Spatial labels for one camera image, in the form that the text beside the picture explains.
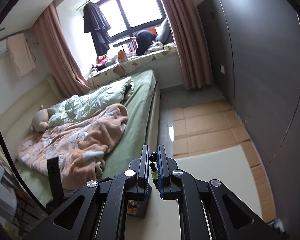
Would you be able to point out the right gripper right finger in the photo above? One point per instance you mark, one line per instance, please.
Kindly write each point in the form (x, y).
(167, 188)

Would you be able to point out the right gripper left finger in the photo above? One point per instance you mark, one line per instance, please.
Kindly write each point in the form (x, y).
(141, 167)

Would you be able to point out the pink fleece blanket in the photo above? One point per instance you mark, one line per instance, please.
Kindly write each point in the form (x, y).
(80, 146)

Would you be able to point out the white foam table mat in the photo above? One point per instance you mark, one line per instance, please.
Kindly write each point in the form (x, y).
(229, 165)

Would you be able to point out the beige plush toy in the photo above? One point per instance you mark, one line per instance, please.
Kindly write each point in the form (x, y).
(41, 118)

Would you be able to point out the bed with green sheet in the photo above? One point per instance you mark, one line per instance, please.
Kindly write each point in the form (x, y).
(141, 105)

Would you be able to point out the light green floral duvet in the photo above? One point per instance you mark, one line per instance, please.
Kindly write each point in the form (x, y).
(78, 108)

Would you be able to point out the floral window seat cushion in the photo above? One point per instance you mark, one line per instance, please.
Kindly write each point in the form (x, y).
(163, 60)

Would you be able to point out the pink curtain left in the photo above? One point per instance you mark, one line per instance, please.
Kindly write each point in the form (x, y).
(55, 49)

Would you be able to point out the pink curtain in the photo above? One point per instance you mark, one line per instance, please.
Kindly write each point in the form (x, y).
(55, 49)
(190, 42)

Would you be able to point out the black bag on sill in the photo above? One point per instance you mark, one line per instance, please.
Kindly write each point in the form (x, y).
(144, 40)

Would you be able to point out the grey pillow on sill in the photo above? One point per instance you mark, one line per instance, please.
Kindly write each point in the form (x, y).
(165, 36)

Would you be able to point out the window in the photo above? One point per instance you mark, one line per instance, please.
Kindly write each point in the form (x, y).
(128, 17)

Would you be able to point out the dark wardrobe doors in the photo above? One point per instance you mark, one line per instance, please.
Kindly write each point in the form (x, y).
(254, 48)

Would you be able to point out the black hanging clothes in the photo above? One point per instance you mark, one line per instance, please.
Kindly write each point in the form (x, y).
(96, 24)

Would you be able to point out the pink curtain right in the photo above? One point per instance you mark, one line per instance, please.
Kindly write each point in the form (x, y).
(190, 42)

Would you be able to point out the pink towel on wall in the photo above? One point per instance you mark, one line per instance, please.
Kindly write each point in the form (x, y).
(20, 55)

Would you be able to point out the wall air conditioner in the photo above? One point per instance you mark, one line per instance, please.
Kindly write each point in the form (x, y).
(3, 47)

